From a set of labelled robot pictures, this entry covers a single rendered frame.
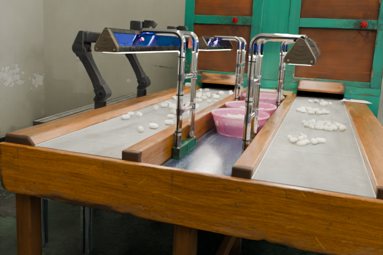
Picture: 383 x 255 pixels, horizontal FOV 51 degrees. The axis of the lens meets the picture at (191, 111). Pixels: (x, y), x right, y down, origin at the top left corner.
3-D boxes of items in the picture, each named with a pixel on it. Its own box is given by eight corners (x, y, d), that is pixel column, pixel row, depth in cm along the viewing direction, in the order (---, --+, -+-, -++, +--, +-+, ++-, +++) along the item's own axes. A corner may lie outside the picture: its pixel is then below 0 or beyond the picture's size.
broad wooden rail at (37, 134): (5, 188, 131) (3, 133, 128) (185, 108, 301) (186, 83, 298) (35, 193, 127) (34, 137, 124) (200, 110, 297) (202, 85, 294)
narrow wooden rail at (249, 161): (228, 205, 107) (231, 166, 105) (287, 108, 277) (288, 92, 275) (248, 209, 106) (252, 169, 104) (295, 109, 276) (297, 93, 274)
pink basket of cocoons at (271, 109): (228, 126, 198) (229, 107, 196) (221, 116, 224) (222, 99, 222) (281, 128, 199) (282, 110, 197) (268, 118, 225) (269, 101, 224)
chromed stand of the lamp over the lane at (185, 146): (129, 152, 145) (132, 27, 137) (151, 140, 164) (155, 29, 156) (178, 160, 139) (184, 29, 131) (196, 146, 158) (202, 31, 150)
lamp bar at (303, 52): (283, 63, 103) (285, 35, 102) (298, 57, 161) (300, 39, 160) (315, 65, 101) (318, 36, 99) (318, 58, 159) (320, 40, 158)
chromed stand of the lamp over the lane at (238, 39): (204, 111, 236) (208, 35, 228) (213, 107, 254) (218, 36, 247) (236, 115, 230) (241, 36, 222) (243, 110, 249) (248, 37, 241)
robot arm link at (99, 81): (113, 94, 215) (86, 40, 214) (108, 96, 208) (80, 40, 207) (104, 99, 217) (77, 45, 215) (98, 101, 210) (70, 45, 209)
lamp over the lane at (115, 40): (93, 51, 120) (93, 27, 119) (168, 49, 178) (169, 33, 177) (117, 53, 117) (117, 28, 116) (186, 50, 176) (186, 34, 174)
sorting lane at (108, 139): (34, 151, 125) (34, 145, 124) (201, 91, 295) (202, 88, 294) (120, 165, 116) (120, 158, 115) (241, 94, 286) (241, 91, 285)
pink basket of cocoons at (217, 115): (203, 135, 177) (204, 114, 175) (218, 124, 202) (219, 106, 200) (263, 143, 169) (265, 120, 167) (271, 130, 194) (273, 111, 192)
